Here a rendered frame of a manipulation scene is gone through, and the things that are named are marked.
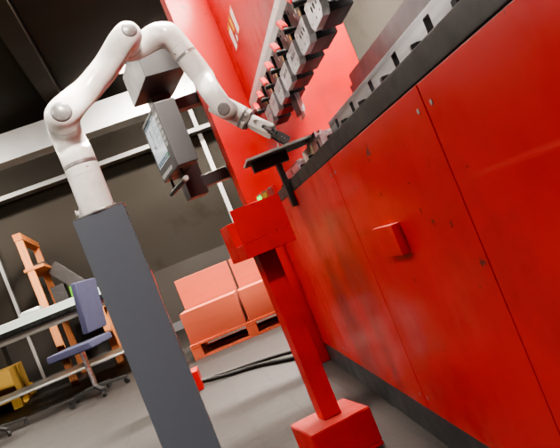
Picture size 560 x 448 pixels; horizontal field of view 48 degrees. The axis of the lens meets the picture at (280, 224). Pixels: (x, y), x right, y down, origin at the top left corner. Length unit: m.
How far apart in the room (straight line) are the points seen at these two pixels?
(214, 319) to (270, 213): 3.52
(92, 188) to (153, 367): 0.65
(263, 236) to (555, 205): 1.16
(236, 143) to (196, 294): 2.60
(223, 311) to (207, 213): 4.15
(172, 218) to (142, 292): 7.10
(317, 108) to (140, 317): 1.66
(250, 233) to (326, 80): 1.74
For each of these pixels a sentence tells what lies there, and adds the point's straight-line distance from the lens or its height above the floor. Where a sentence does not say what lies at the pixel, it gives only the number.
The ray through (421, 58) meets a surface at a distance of 1.00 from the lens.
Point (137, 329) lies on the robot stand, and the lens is 2.24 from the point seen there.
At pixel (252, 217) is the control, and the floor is 0.77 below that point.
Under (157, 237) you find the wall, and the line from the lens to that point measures 9.29.
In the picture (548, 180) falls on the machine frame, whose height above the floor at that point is 0.63.
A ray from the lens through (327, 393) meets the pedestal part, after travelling 2.00.
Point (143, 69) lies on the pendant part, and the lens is 3.56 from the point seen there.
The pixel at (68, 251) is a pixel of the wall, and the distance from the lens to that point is 9.38.
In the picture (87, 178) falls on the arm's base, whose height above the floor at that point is 1.13.
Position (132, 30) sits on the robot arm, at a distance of 2.43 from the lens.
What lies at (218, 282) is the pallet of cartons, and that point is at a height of 0.52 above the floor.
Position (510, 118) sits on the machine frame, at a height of 0.71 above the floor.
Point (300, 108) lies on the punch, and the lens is 2.46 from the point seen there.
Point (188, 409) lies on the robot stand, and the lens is 2.27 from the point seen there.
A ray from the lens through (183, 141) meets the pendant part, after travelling 3.44.
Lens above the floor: 0.68
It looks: 1 degrees up
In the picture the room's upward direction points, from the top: 22 degrees counter-clockwise
